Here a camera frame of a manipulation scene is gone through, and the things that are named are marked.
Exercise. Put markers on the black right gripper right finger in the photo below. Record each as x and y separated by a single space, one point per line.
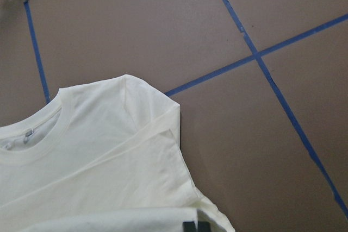
203 227

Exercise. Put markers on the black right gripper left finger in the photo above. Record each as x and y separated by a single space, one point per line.
189 226

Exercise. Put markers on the cream long sleeve cat shirt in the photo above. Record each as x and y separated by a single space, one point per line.
97 156

